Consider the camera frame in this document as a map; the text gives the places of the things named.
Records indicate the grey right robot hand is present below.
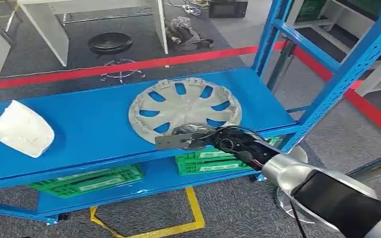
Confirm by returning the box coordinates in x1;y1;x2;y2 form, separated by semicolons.
172;122;218;147

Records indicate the silver plastic wheel hubcap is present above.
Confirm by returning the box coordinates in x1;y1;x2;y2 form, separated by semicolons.
128;77;243;147

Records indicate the green folded plastic crate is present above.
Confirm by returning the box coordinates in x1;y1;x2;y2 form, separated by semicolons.
177;159;253;177
26;164;144;191
47;177;144;199
174;136;281;163

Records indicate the yellow floor tape square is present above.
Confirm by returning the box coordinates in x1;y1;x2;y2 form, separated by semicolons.
89;186;206;238

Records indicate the grey crumpled bag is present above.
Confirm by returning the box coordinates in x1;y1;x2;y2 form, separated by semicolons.
165;16;215;52

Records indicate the red barrier band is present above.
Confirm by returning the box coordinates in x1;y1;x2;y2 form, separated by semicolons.
0;41;381;143

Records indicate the blue metal shelf rack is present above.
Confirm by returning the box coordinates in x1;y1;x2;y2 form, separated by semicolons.
0;0;381;227

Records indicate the chrome stool base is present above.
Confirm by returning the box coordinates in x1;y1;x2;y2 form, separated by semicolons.
273;145;329;227

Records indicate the black seat chrome stool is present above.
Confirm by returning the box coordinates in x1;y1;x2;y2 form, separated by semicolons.
88;32;147;85

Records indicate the white power strip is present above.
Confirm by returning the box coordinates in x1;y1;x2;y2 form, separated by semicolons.
181;3;204;15

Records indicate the black microwave oven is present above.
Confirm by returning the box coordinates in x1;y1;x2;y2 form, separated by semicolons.
208;0;249;19

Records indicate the white plastic shell part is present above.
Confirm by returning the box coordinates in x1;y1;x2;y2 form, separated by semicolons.
0;100;55;159

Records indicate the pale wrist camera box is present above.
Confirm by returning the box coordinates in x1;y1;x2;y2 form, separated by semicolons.
155;133;207;151

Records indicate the dark barrier post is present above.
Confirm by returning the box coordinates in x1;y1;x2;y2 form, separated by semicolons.
267;40;297;92

